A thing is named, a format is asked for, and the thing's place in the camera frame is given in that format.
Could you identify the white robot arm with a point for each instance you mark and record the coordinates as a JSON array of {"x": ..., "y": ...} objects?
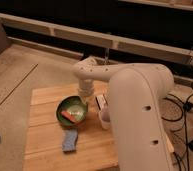
[{"x": 133, "y": 96}]

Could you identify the black and white rectangular box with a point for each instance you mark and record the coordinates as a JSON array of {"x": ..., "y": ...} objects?
[{"x": 101, "y": 101}]

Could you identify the green ceramic bowl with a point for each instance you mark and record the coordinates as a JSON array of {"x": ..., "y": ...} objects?
[{"x": 75, "y": 106}]

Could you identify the wooden table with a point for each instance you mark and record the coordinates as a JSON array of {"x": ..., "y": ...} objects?
[{"x": 95, "y": 147}]

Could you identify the blue sponge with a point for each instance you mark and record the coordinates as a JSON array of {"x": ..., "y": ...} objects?
[{"x": 70, "y": 139}]

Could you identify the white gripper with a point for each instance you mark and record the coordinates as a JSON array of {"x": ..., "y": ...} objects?
[{"x": 85, "y": 88}]

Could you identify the orange carrot piece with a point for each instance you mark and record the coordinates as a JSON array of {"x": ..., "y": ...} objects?
[{"x": 68, "y": 116}]

